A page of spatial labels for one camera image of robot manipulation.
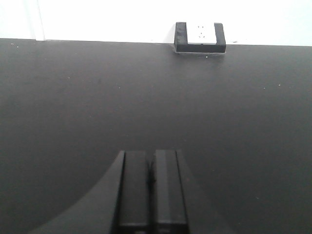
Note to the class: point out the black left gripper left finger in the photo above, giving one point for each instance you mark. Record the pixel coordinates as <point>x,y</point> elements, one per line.
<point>133,200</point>

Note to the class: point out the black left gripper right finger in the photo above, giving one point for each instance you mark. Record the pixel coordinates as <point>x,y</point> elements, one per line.
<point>168,214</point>

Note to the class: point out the black framed power outlet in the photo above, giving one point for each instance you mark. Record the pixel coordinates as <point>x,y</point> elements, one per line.
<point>199,38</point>

